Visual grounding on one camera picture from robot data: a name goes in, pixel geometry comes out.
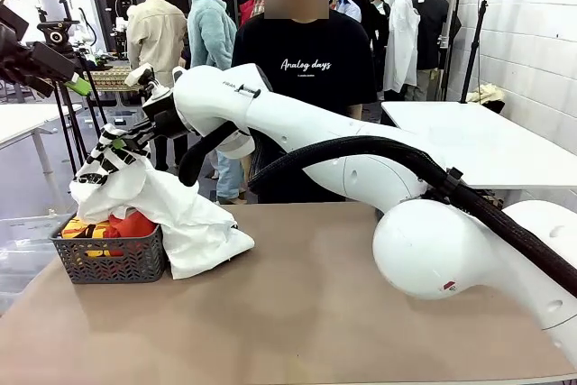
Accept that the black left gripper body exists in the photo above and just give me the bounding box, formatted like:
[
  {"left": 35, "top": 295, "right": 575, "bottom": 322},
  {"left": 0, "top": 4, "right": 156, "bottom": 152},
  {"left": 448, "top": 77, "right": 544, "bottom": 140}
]
[{"left": 0, "top": 4, "right": 36, "bottom": 85}]

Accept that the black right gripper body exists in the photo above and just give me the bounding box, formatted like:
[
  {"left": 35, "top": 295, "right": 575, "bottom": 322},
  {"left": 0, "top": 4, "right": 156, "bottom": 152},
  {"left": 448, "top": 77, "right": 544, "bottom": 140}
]
[{"left": 142, "top": 88, "right": 191, "bottom": 140}]

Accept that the orange cartoon mouse t-shirt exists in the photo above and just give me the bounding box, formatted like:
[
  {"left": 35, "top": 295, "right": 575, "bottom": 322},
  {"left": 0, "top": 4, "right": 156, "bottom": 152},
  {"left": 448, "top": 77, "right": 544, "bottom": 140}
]
[{"left": 60, "top": 207, "right": 160, "bottom": 260}]

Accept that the white black-print t-shirt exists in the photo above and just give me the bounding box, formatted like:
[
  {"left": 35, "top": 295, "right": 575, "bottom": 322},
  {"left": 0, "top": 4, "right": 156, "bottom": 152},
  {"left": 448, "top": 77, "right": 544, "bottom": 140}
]
[{"left": 69, "top": 123, "right": 256, "bottom": 281}]

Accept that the white table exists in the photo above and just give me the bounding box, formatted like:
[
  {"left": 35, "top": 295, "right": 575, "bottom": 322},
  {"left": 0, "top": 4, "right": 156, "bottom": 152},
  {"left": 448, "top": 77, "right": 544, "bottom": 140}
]
[
  {"left": 0, "top": 103, "right": 85, "bottom": 210},
  {"left": 380, "top": 100, "right": 577, "bottom": 191}
]

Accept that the table with patterned cloth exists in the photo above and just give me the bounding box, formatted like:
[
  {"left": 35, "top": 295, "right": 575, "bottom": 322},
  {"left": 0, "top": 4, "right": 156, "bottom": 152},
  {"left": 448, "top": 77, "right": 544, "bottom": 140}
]
[{"left": 83, "top": 66, "right": 146, "bottom": 98}]

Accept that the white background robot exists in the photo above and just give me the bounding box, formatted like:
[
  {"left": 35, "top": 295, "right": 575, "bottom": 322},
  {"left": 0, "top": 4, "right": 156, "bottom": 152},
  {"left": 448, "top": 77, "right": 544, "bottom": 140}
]
[{"left": 113, "top": 14, "right": 133, "bottom": 58}]

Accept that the mannequin in beige shirt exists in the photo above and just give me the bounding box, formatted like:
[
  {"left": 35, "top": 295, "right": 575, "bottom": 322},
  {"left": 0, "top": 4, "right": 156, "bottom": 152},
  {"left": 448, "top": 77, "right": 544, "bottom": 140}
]
[{"left": 125, "top": 0, "right": 189, "bottom": 174}]

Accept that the mannequin in blue fleece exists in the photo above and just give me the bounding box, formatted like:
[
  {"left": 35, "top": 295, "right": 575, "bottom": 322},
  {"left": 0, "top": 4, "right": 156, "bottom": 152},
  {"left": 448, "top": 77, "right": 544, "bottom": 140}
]
[{"left": 186, "top": 0, "right": 247, "bottom": 205}]

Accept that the dark grey plastic basket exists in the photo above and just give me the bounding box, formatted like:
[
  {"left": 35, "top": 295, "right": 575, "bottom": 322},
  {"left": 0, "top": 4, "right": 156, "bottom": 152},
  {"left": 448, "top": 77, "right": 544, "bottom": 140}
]
[{"left": 49, "top": 217, "right": 170, "bottom": 286}]

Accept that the clear plastic storage bin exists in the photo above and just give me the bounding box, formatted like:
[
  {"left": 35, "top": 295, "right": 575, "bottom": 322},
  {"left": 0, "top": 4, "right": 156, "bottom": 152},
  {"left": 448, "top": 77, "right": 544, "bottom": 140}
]
[{"left": 0, "top": 213, "right": 76, "bottom": 298}]

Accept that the person in black t-shirt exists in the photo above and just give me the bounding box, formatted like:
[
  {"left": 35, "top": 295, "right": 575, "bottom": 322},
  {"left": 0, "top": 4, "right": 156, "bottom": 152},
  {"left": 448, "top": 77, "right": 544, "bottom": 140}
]
[{"left": 232, "top": 0, "right": 379, "bottom": 205}]

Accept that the mannequin in black suit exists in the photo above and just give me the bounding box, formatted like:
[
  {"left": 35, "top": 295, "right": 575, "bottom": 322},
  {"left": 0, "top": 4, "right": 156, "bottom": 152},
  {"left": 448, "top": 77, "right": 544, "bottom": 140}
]
[{"left": 360, "top": 0, "right": 392, "bottom": 93}]

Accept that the mannequin in white shirt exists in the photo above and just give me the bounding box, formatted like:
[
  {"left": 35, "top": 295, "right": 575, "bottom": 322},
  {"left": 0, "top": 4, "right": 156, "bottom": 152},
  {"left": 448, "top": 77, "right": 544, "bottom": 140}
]
[{"left": 381, "top": 0, "right": 423, "bottom": 102}]

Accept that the mannequin in black jacket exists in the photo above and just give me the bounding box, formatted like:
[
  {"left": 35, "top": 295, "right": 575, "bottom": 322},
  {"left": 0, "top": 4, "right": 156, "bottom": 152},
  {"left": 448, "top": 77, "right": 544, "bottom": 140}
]
[{"left": 412, "top": 0, "right": 463, "bottom": 102}]

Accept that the black light stand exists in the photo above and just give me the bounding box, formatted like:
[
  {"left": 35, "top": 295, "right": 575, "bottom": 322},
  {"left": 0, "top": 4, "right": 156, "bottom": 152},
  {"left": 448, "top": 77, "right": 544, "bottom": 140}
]
[{"left": 459, "top": 0, "right": 490, "bottom": 105}]

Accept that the pale yellow cloth heap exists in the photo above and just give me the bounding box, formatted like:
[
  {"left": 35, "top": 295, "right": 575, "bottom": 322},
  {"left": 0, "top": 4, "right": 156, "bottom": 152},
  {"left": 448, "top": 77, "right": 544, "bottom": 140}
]
[{"left": 465, "top": 82, "right": 507, "bottom": 114}]

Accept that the black camera tripod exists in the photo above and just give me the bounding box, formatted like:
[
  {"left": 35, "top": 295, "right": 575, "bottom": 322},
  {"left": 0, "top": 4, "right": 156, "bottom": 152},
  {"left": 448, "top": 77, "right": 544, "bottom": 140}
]
[{"left": 35, "top": 0, "right": 109, "bottom": 177}]

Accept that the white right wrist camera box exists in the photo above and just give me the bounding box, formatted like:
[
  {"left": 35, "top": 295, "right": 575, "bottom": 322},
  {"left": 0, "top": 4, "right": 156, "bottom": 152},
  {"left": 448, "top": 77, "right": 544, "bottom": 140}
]
[{"left": 124, "top": 63, "right": 158, "bottom": 88}]

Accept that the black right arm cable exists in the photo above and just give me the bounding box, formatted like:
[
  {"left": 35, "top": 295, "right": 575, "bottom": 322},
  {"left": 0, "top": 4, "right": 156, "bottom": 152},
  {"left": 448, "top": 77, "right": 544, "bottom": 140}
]
[{"left": 178, "top": 119, "right": 577, "bottom": 298}]

